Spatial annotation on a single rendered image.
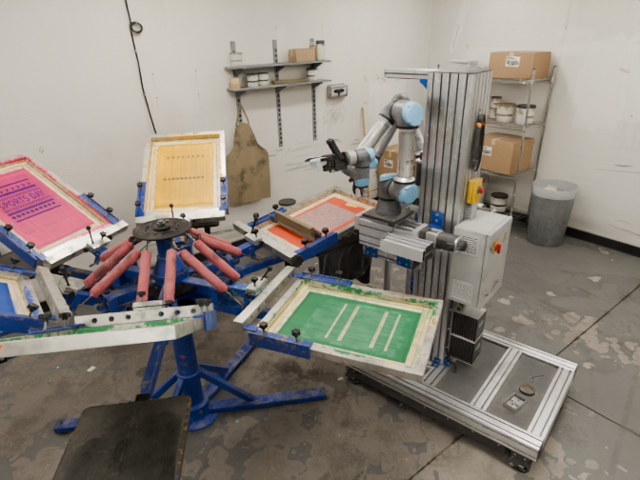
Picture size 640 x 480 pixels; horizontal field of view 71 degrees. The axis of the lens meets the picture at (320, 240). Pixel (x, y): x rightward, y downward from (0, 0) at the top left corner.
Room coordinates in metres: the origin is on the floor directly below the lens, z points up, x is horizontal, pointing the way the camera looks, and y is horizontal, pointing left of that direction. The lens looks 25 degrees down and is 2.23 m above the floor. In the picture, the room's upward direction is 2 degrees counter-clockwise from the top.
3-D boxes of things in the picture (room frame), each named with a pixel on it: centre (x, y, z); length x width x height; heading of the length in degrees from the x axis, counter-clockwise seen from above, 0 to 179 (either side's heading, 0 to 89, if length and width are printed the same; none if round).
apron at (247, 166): (4.74, 0.75, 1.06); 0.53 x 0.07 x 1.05; 128
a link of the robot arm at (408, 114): (2.36, -0.47, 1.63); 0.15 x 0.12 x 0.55; 26
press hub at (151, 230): (2.21, 0.84, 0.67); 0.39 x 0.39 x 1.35
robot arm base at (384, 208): (2.48, -0.41, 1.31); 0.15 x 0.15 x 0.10
